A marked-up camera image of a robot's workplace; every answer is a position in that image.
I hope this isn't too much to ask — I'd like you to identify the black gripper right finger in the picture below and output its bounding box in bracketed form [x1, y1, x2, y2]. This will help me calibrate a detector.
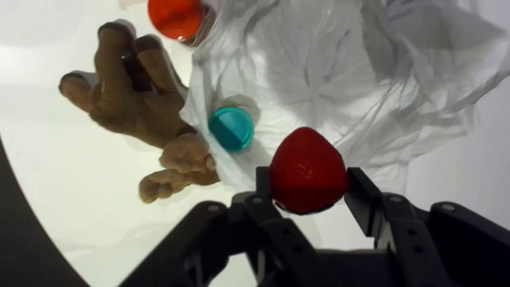
[342, 166, 397, 239]

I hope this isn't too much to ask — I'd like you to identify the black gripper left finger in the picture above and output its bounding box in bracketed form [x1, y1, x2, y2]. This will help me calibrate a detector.
[253, 164, 277, 211]

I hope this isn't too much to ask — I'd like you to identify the small tub red lid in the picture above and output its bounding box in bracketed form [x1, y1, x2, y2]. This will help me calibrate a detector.
[266, 124, 350, 217]

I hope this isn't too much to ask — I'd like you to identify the small tub teal lid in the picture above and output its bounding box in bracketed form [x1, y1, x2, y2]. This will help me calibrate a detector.
[207, 105, 256, 155]

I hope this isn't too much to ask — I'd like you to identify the brown plush moose toy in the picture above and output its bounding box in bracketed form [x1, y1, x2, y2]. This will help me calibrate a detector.
[57, 19, 221, 206]

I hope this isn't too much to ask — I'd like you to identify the brown spice bottle red cap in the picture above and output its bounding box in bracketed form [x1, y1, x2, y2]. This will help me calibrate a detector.
[146, 0, 207, 43]

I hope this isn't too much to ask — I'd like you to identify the white plastic bag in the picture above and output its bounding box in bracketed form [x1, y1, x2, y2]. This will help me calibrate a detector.
[180, 0, 510, 196]

